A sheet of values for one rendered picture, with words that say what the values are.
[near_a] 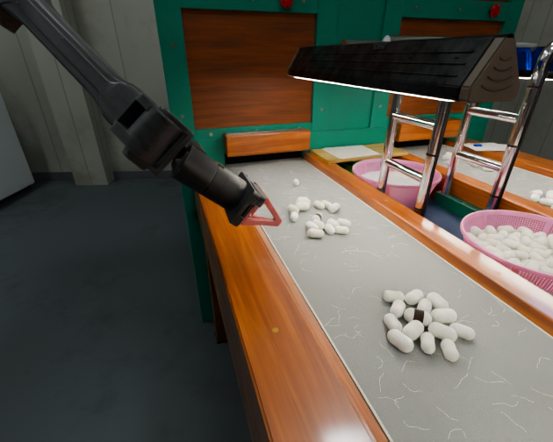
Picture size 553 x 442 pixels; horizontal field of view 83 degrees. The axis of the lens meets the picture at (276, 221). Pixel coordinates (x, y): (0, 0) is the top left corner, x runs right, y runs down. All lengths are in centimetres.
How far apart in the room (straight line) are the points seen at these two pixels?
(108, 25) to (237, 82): 227
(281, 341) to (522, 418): 28
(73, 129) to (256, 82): 244
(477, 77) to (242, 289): 42
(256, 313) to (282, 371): 10
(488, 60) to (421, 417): 41
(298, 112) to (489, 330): 90
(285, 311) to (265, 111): 82
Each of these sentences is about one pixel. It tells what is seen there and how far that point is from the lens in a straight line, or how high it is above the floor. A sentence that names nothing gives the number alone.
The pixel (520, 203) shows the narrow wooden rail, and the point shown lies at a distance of 99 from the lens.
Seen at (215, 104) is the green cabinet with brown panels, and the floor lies 95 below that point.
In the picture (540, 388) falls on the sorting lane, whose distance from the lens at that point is 53.
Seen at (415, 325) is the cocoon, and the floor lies 76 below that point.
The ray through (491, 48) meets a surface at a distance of 48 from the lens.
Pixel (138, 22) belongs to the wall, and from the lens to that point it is 322.
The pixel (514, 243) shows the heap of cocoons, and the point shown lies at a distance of 82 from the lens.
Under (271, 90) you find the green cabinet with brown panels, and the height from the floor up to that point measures 99.
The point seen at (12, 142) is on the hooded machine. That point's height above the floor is 45.
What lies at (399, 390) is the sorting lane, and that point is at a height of 74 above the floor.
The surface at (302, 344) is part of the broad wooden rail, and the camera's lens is 43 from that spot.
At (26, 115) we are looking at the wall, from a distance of 374.
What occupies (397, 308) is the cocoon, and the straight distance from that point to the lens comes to 51.
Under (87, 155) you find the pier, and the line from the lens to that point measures 339.
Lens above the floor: 109
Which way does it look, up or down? 28 degrees down
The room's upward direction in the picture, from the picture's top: straight up
